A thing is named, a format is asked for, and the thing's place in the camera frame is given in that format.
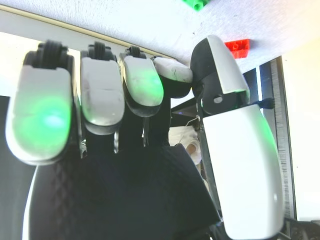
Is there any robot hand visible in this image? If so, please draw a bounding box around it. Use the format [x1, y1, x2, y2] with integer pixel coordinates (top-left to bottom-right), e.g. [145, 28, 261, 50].
[4, 34, 286, 240]

